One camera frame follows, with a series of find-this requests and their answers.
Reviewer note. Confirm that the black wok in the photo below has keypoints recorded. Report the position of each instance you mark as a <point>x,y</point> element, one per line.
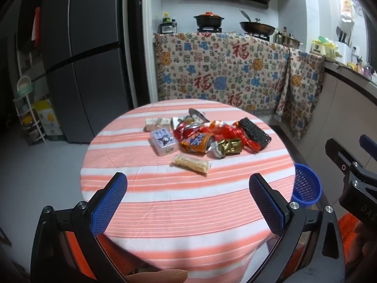
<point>257,28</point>

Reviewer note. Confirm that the shiny red crumpled wrapper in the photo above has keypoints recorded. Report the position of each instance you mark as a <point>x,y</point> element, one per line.
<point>184,131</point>

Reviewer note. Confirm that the yellow cardboard box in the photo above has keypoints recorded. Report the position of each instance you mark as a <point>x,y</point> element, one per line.
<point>50,121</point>

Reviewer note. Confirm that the kitchen counter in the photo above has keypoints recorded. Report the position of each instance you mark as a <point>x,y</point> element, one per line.
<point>347,94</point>

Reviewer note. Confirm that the white wall organizer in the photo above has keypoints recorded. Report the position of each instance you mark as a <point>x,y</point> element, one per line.
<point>347,10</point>

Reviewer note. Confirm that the purple cartoon tissue pack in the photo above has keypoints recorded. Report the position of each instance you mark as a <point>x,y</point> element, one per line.
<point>163,143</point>

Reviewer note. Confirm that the large printed blanket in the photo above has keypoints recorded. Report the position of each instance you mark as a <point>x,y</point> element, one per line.
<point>206,70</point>

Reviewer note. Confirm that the long red snack wrapper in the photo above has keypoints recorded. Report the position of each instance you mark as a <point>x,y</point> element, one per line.
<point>253,146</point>

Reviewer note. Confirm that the crushed orange drink can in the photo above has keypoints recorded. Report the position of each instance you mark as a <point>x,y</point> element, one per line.
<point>196,143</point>

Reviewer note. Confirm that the gold foil wrapper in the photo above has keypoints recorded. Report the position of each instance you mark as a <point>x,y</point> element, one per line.
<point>229,146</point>

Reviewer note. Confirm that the cream snack bar wrapper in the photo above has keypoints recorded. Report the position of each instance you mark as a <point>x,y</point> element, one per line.
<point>191,164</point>

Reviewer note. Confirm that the gas stove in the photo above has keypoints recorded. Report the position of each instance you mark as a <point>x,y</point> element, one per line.
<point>209,29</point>

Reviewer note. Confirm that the yellow cap oil bottle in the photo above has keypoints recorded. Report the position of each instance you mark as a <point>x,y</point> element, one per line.
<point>166,18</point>

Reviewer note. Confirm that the steel pot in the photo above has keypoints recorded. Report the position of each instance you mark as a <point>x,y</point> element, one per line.
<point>290,40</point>

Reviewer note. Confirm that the stack of yellow green bowls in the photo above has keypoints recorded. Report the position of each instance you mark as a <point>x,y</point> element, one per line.
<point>324,47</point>

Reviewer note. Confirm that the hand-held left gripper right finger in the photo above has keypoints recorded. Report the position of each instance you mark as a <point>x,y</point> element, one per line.
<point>266,203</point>

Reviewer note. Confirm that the white storage rack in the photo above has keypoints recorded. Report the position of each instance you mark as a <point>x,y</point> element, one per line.
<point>29,118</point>

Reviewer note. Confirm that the floral tissue pack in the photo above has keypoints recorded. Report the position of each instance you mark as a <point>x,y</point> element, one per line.
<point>156,123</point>

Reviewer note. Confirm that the black pot orange lid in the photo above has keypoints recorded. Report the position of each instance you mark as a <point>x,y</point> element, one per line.
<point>209,20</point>

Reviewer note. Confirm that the person's left hand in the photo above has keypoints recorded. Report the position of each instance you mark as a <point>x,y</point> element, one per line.
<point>159,276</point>

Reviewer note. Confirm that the blue plastic basket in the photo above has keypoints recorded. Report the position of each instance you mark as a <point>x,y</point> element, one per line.
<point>306,185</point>

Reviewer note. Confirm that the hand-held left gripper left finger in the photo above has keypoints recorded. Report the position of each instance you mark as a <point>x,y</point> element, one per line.
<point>109,203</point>

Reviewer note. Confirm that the person's orange clothing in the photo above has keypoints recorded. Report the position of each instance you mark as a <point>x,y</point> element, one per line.
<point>347,227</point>

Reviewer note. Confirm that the striped orange white tablecloth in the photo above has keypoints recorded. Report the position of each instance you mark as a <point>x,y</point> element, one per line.
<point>176,212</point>

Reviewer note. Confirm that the red plastic bag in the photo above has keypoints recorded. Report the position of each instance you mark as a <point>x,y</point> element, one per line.
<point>226,129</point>

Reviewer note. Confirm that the dark grey refrigerator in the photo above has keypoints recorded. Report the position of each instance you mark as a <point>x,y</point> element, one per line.
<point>88,64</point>

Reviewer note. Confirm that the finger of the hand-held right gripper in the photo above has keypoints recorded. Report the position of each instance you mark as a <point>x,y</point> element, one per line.
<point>368,143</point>
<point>335,151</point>

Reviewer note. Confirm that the silver foil wrapper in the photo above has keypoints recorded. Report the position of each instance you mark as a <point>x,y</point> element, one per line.
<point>197,115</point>

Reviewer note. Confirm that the kitchen knives in holder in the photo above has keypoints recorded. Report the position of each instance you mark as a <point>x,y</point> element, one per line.
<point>343,37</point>

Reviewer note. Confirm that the black mesh packet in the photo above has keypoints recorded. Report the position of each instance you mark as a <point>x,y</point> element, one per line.
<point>254,132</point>

